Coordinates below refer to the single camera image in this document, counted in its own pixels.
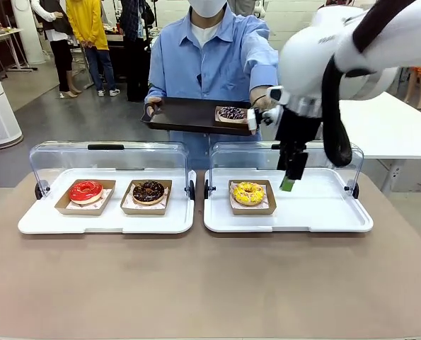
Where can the black serving tray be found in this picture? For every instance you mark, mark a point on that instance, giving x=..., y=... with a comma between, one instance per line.
x=185, y=117

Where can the yellow sprinkled donut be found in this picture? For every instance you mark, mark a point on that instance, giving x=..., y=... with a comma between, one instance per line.
x=240, y=196

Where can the bystander in dark clothes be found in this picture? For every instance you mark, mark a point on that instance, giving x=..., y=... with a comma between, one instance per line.
x=136, y=53

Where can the person's right forearm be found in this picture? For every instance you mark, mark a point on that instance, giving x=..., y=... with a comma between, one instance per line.
x=155, y=90

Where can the white face mask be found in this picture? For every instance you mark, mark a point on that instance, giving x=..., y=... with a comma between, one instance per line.
x=206, y=7

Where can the dark chocolate donut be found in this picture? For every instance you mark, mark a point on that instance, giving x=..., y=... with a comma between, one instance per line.
x=141, y=195

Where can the person's right hand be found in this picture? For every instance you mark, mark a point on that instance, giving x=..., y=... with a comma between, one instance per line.
x=150, y=110

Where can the bystander in yellow top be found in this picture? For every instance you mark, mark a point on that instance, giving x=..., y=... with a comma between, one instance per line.
x=86, y=25

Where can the white plastic display tray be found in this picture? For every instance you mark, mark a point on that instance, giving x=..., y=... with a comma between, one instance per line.
x=47, y=219
x=320, y=212

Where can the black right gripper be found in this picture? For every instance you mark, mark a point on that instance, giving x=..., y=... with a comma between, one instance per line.
x=298, y=129

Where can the white desk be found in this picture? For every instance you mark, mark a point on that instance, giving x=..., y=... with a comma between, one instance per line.
x=5, y=35

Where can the bystander in black vest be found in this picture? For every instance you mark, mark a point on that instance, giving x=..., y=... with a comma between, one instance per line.
x=59, y=53

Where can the clear plastic tray lid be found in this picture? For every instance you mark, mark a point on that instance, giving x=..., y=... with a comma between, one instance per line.
x=107, y=159
x=238, y=159

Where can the person's left hand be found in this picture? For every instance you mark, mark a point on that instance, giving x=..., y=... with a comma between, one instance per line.
x=261, y=102

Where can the chocolate donut in tray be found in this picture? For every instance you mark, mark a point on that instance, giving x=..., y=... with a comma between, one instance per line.
x=143, y=211

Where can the white table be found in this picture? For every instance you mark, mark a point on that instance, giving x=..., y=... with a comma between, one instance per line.
x=390, y=124

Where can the chocolate donut with colourful sprinkles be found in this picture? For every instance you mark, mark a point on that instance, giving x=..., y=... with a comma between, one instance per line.
x=231, y=113

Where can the red glazed donut in tray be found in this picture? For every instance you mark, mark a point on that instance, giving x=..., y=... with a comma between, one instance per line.
x=79, y=211

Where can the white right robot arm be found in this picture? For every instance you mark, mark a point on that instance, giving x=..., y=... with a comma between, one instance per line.
x=309, y=53

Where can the person's left forearm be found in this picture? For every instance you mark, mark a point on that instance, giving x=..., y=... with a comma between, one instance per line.
x=265, y=78

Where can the yellow glazed donut in tray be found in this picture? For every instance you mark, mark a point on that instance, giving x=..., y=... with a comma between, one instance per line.
x=252, y=211

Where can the black lid hinge knob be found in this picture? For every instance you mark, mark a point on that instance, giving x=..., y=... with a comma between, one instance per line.
x=40, y=189
x=191, y=190
x=354, y=189
x=206, y=189

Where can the person in blue shirt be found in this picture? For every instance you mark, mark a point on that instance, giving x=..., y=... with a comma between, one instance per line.
x=210, y=63

